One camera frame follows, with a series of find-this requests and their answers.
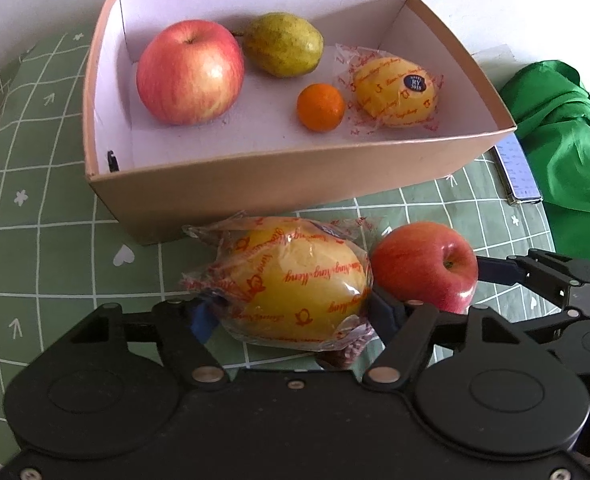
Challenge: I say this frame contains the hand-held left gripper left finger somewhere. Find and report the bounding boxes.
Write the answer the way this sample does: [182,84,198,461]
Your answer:
[70,297,232,391]

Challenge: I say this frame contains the smartphone with lit screen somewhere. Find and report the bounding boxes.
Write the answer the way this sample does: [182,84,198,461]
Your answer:
[492,132,544,206]

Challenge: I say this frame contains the plastic-wrapped yellow lemon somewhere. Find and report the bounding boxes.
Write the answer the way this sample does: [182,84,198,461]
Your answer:
[335,43,446,136]
[181,214,376,352]

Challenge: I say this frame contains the brown cardboard box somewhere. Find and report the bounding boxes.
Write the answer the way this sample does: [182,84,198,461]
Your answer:
[82,0,518,247]

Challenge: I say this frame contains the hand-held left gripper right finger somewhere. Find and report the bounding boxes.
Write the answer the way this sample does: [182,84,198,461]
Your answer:
[362,287,529,392]

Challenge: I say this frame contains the green pear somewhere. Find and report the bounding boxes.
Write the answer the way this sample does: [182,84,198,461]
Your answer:
[232,12,324,79]

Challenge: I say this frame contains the small orange mandarin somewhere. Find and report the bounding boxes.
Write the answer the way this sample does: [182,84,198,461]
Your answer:
[297,83,346,133]

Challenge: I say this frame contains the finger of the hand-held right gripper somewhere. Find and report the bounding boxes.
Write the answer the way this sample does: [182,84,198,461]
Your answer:
[476,249,576,307]
[517,309,584,345]

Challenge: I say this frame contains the small red apple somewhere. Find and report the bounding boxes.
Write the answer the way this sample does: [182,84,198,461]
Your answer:
[370,221,479,315]

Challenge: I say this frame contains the brown dried date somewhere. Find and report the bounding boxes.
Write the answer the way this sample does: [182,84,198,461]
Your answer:
[315,327,374,371]

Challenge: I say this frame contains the green checked tablecloth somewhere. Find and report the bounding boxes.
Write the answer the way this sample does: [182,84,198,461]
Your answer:
[0,30,558,467]

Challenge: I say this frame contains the green cloth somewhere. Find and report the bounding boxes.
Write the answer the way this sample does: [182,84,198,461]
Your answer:
[497,60,590,282]

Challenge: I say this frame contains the large red apple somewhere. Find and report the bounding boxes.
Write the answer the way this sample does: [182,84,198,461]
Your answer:
[136,20,246,126]

